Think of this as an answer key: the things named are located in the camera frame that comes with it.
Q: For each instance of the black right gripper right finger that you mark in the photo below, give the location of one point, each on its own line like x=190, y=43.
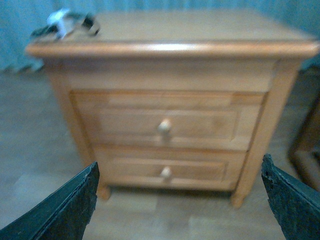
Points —
x=295, y=205

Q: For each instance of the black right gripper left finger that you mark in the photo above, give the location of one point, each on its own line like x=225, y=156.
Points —
x=63, y=215

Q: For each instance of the drawer wooden knob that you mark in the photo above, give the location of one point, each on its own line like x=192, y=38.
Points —
x=166, y=175
x=164, y=129

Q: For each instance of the white charger with black cable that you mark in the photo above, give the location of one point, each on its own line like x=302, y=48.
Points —
x=63, y=22

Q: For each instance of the wooden nightstand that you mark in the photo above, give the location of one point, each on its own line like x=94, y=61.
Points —
x=180, y=51

